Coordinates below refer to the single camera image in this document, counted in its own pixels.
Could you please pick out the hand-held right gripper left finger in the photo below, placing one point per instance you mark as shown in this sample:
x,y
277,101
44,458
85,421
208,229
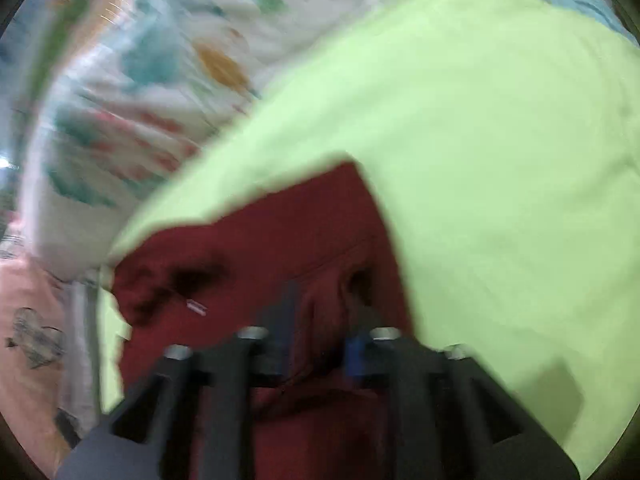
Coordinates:
x,y
286,327

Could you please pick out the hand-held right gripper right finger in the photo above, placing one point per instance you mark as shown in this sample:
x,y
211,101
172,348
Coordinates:
x,y
355,360

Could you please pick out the dark red sweater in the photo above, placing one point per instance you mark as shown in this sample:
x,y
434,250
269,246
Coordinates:
x,y
275,230

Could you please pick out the light green bed sheet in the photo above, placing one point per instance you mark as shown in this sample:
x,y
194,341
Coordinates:
x,y
475,160

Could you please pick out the pink heart-pattern pillow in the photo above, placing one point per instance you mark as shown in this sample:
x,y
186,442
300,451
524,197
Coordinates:
x,y
30,310

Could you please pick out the white floral pillow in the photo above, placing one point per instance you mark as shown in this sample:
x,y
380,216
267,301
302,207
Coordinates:
x,y
150,85

